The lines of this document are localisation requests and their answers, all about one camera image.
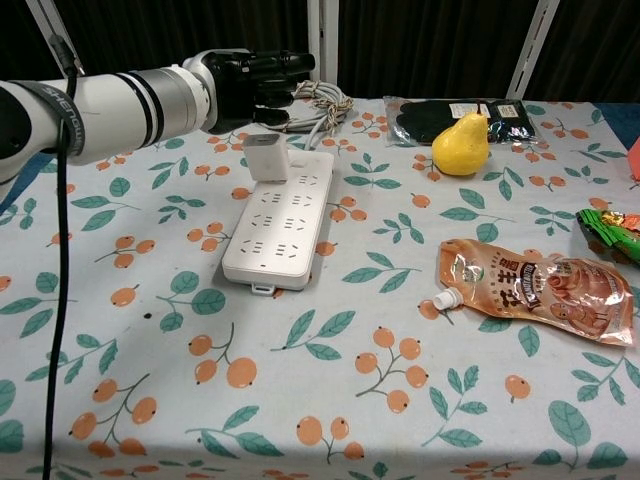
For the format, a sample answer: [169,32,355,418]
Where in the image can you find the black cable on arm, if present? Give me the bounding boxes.
[42,35,87,480]

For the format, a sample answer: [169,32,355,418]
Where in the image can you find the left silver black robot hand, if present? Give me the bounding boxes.
[182,47,317,135]

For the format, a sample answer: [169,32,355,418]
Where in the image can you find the white power strip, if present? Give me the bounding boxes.
[221,149,335,297]

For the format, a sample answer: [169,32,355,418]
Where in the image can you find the floral patterned tablecloth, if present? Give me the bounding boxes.
[0,92,640,480]

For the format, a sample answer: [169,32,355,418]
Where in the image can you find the white metal frame post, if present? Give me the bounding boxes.
[29,0,96,81]
[307,0,339,84]
[506,0,559,99]

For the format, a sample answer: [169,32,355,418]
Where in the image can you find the black pleated curtain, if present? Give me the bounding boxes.
[0,0,640,104]

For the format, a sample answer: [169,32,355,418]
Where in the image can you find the green snack bag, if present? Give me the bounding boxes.
[574,208,640,267]

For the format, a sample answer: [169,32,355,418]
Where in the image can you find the coiled grey power cable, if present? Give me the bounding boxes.
[279,79,354,151]

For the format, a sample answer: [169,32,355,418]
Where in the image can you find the white cube charger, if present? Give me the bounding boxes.
[243,133,292,184]

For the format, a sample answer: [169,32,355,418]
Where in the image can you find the black gloves in plastic bag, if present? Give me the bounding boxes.
[382,95,549,149]

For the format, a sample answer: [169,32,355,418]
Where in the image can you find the yellow pear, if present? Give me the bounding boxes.
[431,110,490,177]

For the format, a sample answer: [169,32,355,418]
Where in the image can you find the brown peanut sauce pouch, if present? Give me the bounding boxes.
[432,237,635,348]

